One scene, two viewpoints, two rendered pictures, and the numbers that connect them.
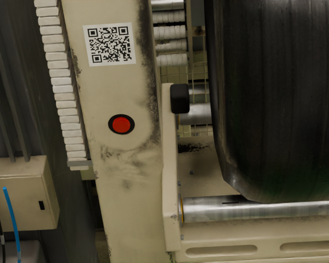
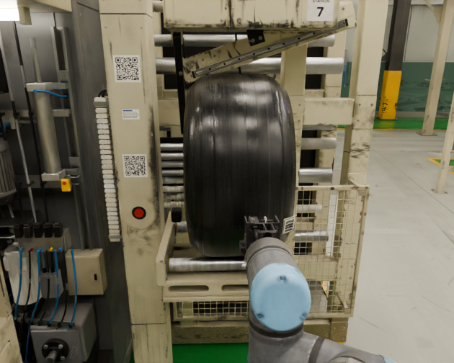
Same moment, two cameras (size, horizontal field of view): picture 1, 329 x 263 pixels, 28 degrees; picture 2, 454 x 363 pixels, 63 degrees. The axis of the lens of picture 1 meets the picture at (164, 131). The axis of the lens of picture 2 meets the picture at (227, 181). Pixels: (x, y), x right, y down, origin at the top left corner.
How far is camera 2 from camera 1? 0.35 m
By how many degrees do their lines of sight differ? 21
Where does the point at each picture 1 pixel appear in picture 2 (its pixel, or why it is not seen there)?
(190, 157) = (181, 251)
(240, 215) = (199, 266)
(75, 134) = (114, 218)
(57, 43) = (109, 164)
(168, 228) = (158, 269)
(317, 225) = (242, 276)
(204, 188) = not seen: hidden behind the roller
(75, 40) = (117, 162)
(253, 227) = (207, 276)
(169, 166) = (164, 241)
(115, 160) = (135, 235)
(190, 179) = not seen: hidden behind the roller
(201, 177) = not seen: hidden behind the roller
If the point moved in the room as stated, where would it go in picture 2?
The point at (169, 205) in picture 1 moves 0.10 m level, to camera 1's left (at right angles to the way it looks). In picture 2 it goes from (160, 256) to (127, 258)
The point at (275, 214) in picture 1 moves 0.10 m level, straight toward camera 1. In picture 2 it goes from (218, 266) to (213, 284)
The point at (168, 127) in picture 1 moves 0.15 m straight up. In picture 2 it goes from (168, 227) to (166, 188)
